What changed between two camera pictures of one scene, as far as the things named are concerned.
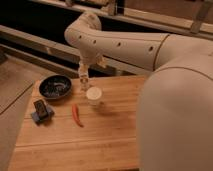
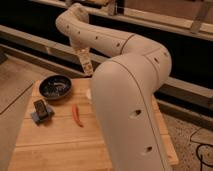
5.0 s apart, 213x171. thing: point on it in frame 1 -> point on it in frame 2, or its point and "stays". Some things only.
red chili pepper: x=75 y=114 stays
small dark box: x=40 y=107 stays
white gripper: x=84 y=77 -> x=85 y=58
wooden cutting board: x=94 y=130 stays
